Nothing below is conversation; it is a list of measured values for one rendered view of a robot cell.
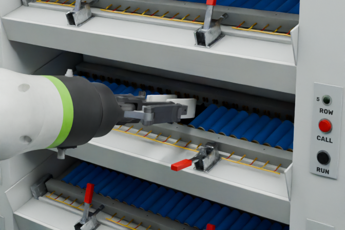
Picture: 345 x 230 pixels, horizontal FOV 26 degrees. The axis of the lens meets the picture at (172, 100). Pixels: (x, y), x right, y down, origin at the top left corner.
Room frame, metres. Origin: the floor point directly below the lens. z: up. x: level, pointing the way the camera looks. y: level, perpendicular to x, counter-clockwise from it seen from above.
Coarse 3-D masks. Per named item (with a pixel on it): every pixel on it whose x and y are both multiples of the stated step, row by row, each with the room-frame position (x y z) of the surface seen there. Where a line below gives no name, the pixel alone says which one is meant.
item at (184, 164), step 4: (200, 148) 1.05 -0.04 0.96; (204, 152) 1.05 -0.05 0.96; (196, 156) 1.05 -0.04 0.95; (200, 156) 1.05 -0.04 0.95; (204, 156) 1.05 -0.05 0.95; (184, 160) 1.02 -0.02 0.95; (188, 160) 1.02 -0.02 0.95; (192, 160) 1.03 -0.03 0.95; (196, 160) 1.03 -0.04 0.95; (172, 164) 1.00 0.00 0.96; (176, 164) 1.00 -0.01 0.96; (180, 164) 1.00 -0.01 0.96; (184, 164) 1.01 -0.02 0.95; (188, 164) 1.02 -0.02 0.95; (172, 168) 1.00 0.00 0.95; (176, 168) 1.00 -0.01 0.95; (180, 168) 1.00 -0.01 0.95
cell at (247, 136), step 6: (258, 120) 1.12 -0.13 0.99; (264, 120) 1.12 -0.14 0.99; (270, 120) 1.12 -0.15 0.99; (252, 126) 1.10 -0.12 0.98; (258, 126) 1.10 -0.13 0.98; (264, 126) 1.11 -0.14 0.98; (246, 132) 1.09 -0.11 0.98; (252, 132) 1.09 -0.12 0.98; (258, 132) 1.10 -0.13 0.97; (246, 138) 1.08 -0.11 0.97; (252, 138) 1.08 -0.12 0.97
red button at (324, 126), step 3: (324, 120) 0.91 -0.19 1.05; (321, 123) 0.91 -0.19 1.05; (324, 123) 0.91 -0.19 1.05; (327, 123) 0.90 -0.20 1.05; (321, 126) 0.91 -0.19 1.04; (324, 126) 0.91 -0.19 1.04; (327, 126) 0.90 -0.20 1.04; (330, 126) 0.90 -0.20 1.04; (321, 129) 0.91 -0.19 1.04; (324, 129) 0.91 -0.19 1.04; (327, 129) 0.90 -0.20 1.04
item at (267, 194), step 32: (64, 64) 1.44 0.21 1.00; (128, 64) 1.36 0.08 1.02; (288, 96) 1.14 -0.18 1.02; (96, 160) 1.19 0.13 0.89; (128, 160) 1.14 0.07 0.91; (160, 160) 1.10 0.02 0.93; (224, 160) 1.06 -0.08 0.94; (192, 192) 1.06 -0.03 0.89; (224, 192) 1.02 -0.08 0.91; (256, 192) 0.98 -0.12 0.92; (288, 192) 0.94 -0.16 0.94
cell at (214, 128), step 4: (232, 108) 1.17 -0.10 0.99; (228, 112) 1.16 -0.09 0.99; (232, 112) 1.16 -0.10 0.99; (236, 112) 1.16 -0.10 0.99; (224, 116) 1.15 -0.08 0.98; (228, 116) 1.15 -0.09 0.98; (232, 116) 1.15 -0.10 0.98; (220, 120) 1.14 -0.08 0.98; (224, 120) 1.14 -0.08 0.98; (228, 120) 1.14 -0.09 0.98; (216, 124) 1.13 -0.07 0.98; (220, 124) 1.13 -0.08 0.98; (224, 124) 1.13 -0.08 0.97; (212, 128) 1.12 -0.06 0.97; (216, 128) 1.12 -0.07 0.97; (220, 128) 1.12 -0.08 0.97; (216, 132) 1.12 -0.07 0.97
